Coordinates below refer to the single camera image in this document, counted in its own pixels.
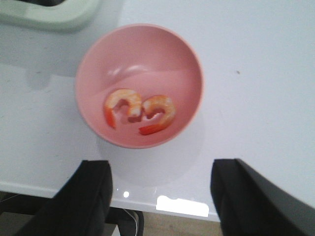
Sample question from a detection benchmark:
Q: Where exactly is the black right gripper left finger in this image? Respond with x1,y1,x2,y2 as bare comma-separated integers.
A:
19,160,112,236

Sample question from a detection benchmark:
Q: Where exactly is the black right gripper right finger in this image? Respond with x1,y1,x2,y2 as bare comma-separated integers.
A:
210,159,315,236

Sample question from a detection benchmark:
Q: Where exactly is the orange shrimp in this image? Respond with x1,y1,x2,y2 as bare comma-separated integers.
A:
139,95,176,135
103,88,142,129

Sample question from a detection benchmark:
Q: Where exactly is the pink bowl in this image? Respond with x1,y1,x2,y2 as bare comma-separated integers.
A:
75,24,204,148

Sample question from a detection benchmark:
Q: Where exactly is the mint green breakfast maker base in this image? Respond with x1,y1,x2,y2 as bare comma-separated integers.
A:
0,0,100,31

